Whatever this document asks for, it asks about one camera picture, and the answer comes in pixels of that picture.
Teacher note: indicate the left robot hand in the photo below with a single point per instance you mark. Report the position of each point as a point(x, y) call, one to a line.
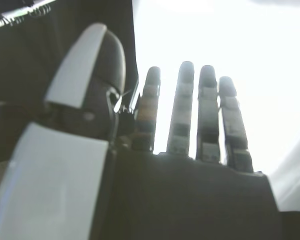
point(180, 197)

